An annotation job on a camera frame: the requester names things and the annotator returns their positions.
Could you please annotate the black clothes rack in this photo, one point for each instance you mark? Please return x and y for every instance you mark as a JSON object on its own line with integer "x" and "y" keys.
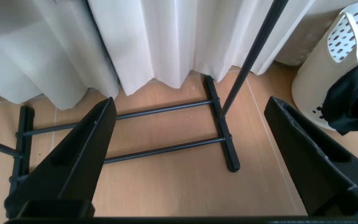
{"x": 221, "y": 124}

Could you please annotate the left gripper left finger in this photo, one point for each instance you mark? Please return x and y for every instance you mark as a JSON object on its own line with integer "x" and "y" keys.
{"x": 73, "y": 174}

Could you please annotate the white laundry basket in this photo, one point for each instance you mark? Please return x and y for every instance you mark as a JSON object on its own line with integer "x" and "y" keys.
{"x": 315, "y": 77}

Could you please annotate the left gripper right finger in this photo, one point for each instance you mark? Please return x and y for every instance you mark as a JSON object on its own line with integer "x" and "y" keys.
{"x": 322, "y": 180}

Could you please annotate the black garment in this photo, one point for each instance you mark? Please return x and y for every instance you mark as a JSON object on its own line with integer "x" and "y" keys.
{"x": 350, "y": 102}

